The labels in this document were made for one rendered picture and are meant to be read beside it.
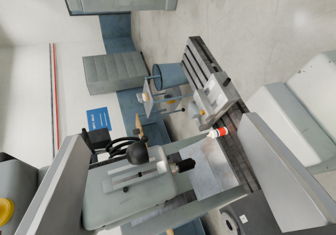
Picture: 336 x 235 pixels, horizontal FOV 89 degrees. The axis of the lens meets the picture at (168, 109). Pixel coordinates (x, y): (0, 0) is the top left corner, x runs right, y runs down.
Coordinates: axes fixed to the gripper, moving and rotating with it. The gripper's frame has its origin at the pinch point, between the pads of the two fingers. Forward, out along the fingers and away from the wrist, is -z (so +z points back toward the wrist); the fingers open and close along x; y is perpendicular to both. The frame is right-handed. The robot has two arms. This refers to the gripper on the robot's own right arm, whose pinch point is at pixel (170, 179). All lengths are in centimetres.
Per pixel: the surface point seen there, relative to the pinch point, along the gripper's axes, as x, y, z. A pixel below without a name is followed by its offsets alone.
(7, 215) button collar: 36.1, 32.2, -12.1
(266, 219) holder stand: -33, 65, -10
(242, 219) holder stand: -25, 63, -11
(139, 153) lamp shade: 7.3, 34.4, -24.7
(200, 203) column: -17, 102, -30
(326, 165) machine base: -107, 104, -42
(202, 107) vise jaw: -21, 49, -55
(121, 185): 15, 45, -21
